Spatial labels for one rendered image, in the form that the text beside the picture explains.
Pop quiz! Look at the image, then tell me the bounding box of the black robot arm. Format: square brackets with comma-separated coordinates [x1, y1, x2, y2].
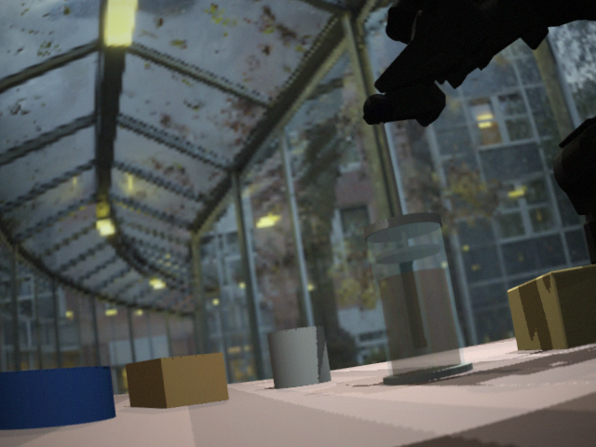
[386, 0, 596, 264]

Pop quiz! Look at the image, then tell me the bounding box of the blue short cylinder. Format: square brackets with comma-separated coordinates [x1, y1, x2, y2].
[0, 366, 115, 430]

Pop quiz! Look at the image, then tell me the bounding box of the glass french press with black knob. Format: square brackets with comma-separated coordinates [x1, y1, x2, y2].
[362, 94, 474, 386]

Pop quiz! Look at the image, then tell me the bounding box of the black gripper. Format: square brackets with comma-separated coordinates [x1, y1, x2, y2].
[373, 0, 504, 127]

